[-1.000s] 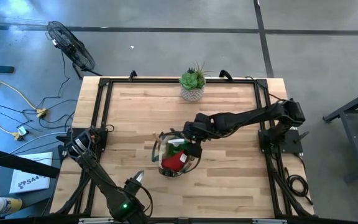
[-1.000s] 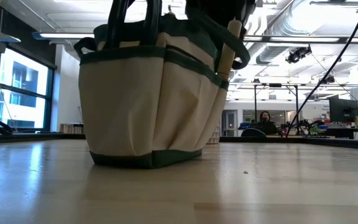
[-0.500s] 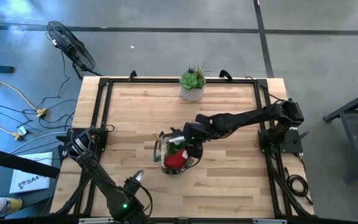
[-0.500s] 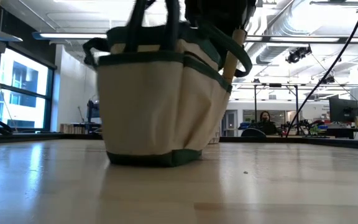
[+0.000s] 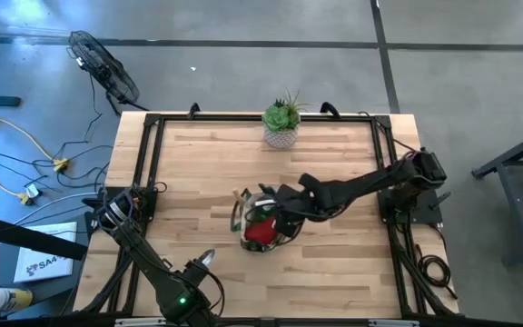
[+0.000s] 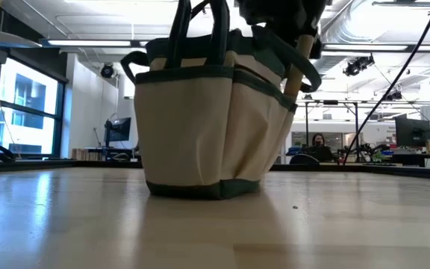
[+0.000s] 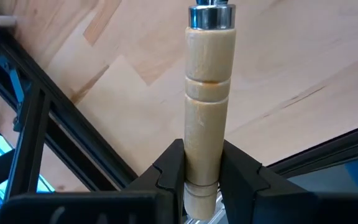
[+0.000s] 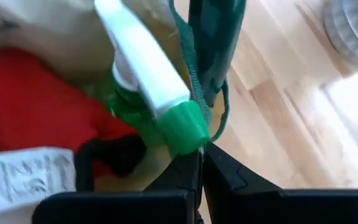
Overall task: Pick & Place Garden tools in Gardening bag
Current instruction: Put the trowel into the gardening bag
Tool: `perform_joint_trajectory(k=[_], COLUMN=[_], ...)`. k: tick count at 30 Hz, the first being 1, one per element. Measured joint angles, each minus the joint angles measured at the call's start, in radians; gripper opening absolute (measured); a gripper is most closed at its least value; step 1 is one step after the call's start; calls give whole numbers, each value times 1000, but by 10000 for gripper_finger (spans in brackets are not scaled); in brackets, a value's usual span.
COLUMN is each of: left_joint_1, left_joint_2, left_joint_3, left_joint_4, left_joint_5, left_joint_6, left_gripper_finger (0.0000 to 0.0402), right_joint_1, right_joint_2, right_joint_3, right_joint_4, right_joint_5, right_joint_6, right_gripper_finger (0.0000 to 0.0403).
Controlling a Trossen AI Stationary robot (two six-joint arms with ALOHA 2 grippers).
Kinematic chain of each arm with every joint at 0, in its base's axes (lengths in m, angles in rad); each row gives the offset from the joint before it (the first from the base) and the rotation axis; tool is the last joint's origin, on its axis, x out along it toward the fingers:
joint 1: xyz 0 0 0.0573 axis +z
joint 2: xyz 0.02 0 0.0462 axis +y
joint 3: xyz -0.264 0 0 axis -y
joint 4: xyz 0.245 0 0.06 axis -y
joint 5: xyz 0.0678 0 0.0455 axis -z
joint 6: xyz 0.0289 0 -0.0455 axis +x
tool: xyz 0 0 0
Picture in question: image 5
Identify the red gardening glove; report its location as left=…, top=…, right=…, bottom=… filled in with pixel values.
left=244, top=216, right=280, bottom=246

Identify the beige green-trimmed gardening bag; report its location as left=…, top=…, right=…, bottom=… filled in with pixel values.
left=230, top=183, right=303, bottom=253

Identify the succulent in patterned white pot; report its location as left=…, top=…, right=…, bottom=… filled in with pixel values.
left=261, top=90, right=308, bottom=150

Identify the white printed cardboard box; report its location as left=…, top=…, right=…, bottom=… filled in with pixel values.
left=13, top=221, right=79, bottom=283

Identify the black diagonal beam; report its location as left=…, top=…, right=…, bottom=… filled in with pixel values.
left=0, top=212, right=89, bottom=263

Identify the yellow power plug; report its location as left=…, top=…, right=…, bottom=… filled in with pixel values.
left=51, top=156, right=72, bottom=173

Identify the yellow and white can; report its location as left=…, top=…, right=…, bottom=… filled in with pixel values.
left=0, top=287, right=35, bottom=314

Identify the yellow and white plug adapter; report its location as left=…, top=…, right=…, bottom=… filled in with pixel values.
left=17, top=183, right=44, bottom=206

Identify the black floor fan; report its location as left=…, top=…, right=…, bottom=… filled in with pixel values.
left=65, top=30, right=150, bottom=117

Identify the dark metal stand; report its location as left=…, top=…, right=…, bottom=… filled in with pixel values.
left=469, top=124, right=523, bottom=264

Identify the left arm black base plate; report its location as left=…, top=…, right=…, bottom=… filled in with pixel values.
left=82, top=185, right=158, bottom=223

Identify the silver metal bracket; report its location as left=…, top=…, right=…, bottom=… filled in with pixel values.
left=369, top=319, right=421, bottom=327
left=114, top=317, right=167, bottom=327

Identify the long black cable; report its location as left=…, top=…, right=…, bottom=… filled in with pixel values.
left=354, top=110, right=417, bottom=155

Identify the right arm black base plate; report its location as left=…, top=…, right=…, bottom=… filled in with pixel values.
left=377, top=188, right=452, bottom=226

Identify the black aluminium table frame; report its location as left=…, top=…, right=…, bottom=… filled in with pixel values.
left=73, top=113, right=460, bottom=319

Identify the coiled black cable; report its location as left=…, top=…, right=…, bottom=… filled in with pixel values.
left=413, top=243, right=459, bottom=301

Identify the grey floor cable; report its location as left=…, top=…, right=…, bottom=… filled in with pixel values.
left=14, top=193, right=97, bottom=226

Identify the black fan power cable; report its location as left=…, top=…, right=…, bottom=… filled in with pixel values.
left=54, top=74, right=104, bottom=160

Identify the yellow extension cable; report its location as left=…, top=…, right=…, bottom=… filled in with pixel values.
left=0, top=88, right=63, bottom=199

